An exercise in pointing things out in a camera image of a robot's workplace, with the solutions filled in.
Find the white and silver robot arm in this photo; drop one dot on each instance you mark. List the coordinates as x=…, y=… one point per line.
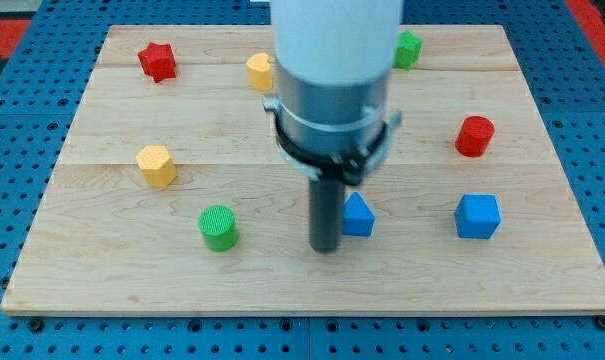
x=333, y=65

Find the blue triangle block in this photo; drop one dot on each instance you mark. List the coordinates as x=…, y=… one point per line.
x=357, y=218

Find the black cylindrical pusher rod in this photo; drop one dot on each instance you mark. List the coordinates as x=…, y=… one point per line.
x=326, y=198

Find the green cylinder block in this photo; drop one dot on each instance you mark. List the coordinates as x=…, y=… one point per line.
x=217, y=225

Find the yellow heart block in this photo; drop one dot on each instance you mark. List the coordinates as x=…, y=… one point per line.
x=259, y=71

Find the wooden board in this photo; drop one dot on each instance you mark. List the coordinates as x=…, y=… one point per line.
x=105, y=243

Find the yellow hexagon block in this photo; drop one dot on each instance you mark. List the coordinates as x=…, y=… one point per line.
x=156, y=165

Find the green star block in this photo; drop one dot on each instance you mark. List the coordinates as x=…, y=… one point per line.
x=407, y=50

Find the blue cube block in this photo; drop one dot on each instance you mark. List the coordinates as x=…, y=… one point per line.
x=477, y=216

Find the red cylinder block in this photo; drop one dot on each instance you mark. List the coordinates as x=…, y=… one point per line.
x=474, y=136

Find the red star block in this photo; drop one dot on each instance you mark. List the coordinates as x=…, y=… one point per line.
x=158, y=62

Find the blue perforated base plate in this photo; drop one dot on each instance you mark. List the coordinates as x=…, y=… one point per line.
x=40, y=89

